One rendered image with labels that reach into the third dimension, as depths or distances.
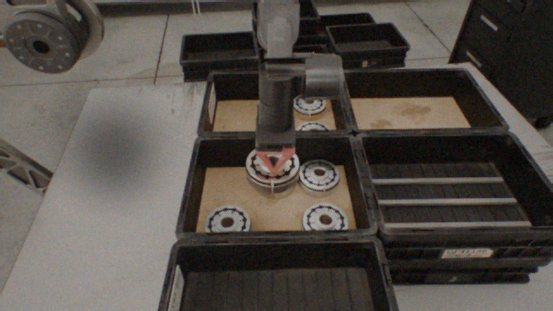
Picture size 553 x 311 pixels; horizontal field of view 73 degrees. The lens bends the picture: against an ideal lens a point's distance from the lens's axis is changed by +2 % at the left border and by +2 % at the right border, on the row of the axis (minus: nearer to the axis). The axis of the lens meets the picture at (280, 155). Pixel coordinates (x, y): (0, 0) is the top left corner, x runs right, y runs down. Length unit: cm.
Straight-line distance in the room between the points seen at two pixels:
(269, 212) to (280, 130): 32
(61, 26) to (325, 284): 79
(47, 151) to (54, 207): 141
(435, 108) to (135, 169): 96
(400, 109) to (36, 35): 98
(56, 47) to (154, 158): 45
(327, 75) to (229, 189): 47
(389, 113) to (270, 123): 66
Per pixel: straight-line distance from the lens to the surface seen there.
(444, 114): 125
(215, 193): 93
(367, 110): 119
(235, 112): 116
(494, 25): 235
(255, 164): 69
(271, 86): 55
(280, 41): 54
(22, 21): 98
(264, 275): 80
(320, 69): 57
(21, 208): 235
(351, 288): 80
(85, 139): 141
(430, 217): 94
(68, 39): 97
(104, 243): 109
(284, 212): 88
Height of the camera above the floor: 154
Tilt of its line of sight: 45 degrees down
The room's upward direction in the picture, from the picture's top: straight up
